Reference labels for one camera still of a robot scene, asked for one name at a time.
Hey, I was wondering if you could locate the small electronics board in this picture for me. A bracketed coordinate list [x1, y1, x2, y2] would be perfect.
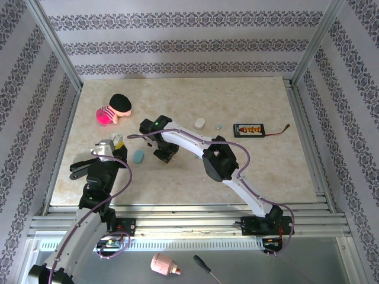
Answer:
[262, 237, 284, 252]
[96, 238, 124, 249]

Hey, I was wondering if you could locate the thin cable with red plug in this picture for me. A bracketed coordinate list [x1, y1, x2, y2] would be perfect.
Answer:
[265, 124, 291, 137]

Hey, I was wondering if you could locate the black handled screwdriver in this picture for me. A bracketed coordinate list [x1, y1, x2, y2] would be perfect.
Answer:
[192, 254, 221, 284]

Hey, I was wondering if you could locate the aluminium frame post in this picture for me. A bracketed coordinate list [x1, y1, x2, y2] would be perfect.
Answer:
[291, 0, 346, 86]
[25, 0, 83, 91]

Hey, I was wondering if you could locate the plush doll with black hair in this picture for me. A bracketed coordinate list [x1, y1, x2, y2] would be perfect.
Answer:
[95, 93, 133, 126]

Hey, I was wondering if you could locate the black battery charger board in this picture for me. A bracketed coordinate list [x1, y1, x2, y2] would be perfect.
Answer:
[233, 123, 266, 138]

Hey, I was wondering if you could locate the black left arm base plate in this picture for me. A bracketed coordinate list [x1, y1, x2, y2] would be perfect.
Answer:
[100, 217, 137, 237]

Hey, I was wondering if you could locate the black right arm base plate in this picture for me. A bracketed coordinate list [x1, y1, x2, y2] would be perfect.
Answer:
[241, 215, 293, 237]

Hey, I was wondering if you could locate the pink plastic bottle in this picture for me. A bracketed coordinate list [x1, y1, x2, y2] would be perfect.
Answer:
[150, 253, 182, 276]

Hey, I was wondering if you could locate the aluminium side rail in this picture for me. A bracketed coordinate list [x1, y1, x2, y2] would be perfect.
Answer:
[41, 85, 82, 215]
[284, 78, 338, 214]

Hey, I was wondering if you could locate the slotted white cable duct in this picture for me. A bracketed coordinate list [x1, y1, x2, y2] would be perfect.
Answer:
[40, 238, 264, 252]

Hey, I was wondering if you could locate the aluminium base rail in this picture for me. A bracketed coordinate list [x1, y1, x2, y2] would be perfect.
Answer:
[29, 204, 349, 237]

